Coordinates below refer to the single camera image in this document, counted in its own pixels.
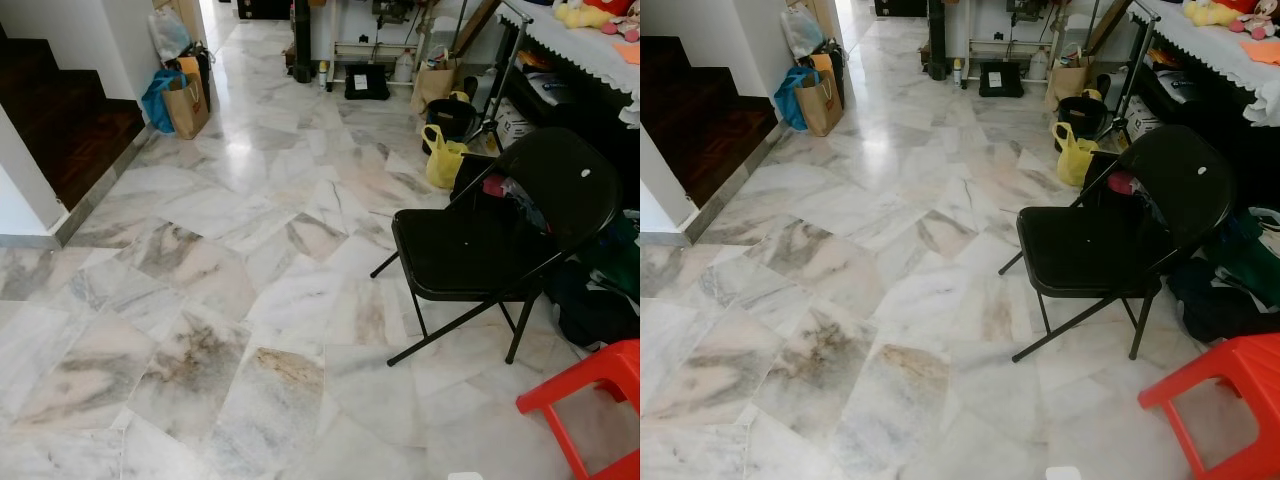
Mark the dark green bag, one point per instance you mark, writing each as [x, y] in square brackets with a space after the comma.
[615, 255]
[1250, 258]

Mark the black bag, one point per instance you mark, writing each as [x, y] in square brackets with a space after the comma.
[590, 315]
[1215, 305]

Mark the dark wooden staircase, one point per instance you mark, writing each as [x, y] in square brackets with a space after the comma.
[70, 130]
[700, 128]

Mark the red plastic stool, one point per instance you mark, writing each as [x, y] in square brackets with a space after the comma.
[1230, 365]
[600, 372]

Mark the red cloth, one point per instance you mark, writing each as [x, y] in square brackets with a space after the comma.
[1121, 183]
[495, 186]

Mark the white cardboard box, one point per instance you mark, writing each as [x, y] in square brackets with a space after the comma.
[515, 125]
[1143, 118]

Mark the black folding chair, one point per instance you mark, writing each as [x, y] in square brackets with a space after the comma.
[470, 250]
[1090, 248]

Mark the table with white tablecloth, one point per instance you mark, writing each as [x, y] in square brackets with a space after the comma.
[585, 50]
[1215, 50]

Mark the blue bag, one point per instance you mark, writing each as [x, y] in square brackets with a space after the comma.
[157, 100]
[788, 98]

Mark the yellow plastic bag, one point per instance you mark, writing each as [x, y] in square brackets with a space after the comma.
[443, 165]
[1073, 162]

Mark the pink plush toy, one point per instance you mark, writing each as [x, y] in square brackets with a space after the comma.
[1258, 25]
[630, 28]

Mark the metal tripod stand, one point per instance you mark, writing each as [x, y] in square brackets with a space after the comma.
[505, 70]
[1135, 65]

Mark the brown paper shopping bag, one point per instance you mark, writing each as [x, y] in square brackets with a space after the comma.
[434, 88]
[186, 110]
[1066, 86]
[818, 107]

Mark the black bucket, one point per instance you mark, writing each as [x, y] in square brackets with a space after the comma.
[450, 118]
[1082, 116]

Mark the yellow plush toy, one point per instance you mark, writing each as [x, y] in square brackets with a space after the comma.
[1210, 13]
[580, 15]

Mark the clear plastic bag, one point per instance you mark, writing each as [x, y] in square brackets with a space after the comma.
[802, 32]
[168, 35]

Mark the white plastic bottle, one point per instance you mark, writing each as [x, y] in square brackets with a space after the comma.
[1038, 66]
[404, 68]

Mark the black box white label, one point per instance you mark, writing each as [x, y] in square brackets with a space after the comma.
[1000, 80]
[367, 82]

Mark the black pole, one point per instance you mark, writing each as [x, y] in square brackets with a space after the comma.
[302, 40]
[937, 40]

